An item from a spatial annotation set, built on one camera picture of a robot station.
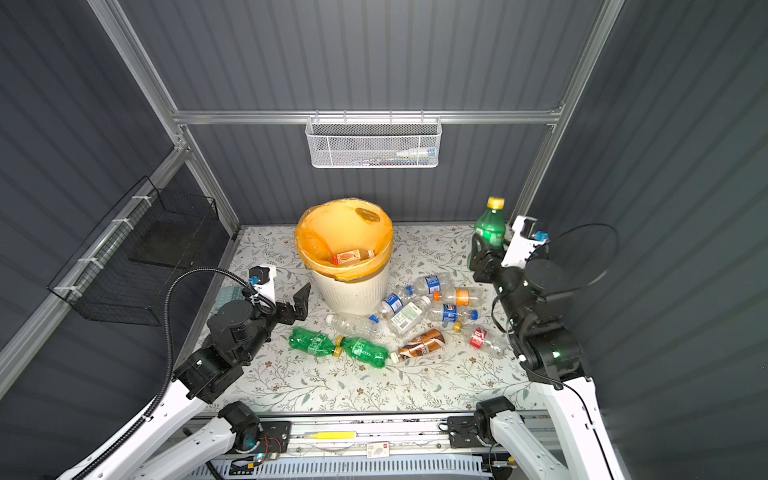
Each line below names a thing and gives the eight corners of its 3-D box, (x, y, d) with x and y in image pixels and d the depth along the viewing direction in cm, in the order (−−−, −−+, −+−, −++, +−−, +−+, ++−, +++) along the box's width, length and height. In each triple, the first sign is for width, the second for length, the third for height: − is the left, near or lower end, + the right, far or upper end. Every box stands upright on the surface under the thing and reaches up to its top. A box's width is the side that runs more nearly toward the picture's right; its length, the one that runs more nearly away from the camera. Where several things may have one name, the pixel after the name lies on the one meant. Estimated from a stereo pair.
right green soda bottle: (334, 355, 89) (331, 348, 85) (341, 339, 92) (338, 331, 88) (385, 370, 86) (384, 363, 82) (390, 352, 89) (389, 345, 85)
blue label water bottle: (381, 309, 98) (380, 303, 94) (404, 286, 103) (404, 279, 100) (392, 318, 95) (392, 312, 92) (415, 295, 101) (416, 288, 98)
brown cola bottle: (394, 368, 86) (394, 361, 82) (388, 353, 89) (388, 345, 85) (442, 349, 90) (445, 341, 86) (435, 335, 93) (438, 327, 88)
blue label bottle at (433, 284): (415, 299, 102) (416, 290, 97) (414, 284, 105) (415, 275, 101) (451, 299, 101) (454, 290, 97) (449, 284, 105) (451, 275, 101)
